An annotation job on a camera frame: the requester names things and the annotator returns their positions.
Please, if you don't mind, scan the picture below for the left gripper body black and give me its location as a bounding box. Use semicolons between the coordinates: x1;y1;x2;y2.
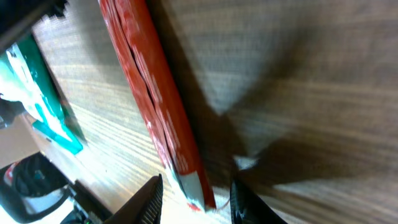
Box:
1;0;68;52

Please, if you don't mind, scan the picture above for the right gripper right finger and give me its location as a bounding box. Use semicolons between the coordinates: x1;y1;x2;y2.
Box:
229;179;287;224

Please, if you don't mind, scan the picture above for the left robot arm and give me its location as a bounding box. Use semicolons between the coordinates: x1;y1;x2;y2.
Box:
1;1;81;223

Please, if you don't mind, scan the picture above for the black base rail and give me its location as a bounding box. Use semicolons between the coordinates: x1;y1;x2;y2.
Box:
60;180;113;224

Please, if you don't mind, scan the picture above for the red stick packet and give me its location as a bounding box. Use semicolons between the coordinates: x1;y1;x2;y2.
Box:
99;0;216;212

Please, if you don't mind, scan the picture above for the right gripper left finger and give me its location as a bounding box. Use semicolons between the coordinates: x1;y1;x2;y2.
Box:
104;174;164;224

